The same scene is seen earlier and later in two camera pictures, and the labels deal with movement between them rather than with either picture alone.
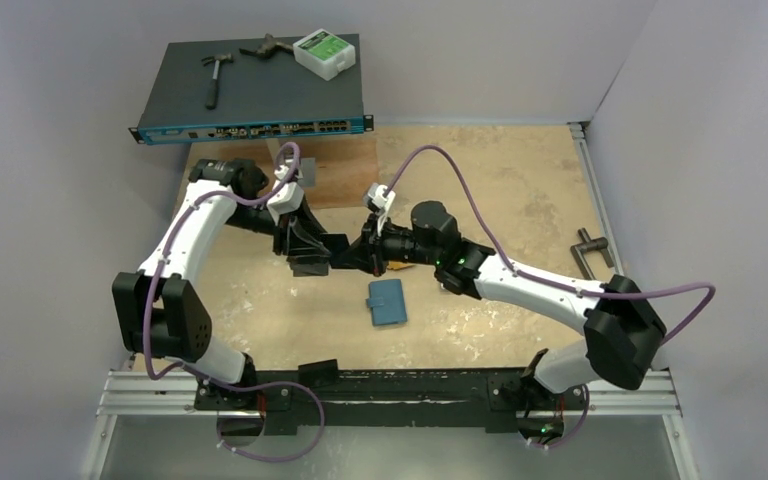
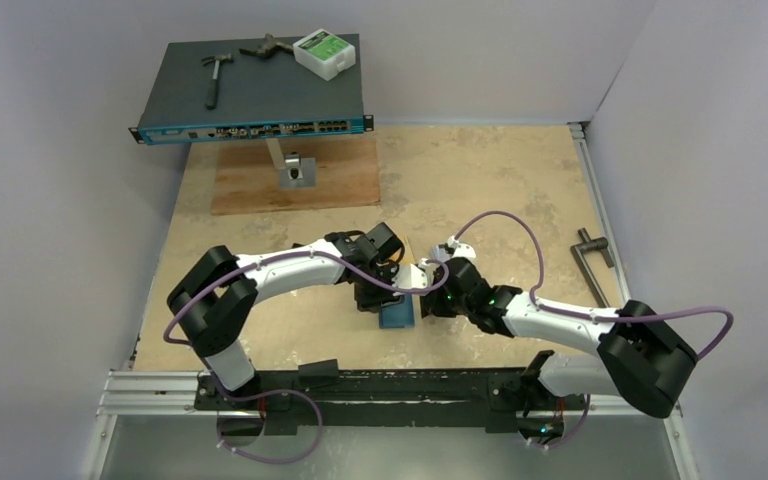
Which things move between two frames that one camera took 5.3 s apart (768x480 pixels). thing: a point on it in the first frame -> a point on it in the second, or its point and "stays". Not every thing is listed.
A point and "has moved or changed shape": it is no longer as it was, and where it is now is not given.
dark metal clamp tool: x=267 y=49 stays
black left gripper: x=299 y=232 -> x=372 y=303
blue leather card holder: x=387 y=302 has moved or changed shape
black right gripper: x=376 y=242 -> x=432 y=302
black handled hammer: x=211 y=102 stays
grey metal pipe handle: x=586 y=245 stays
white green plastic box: x=324 y=54 stays
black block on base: x=319 y=374 stays
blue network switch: x=278 y=96 stays
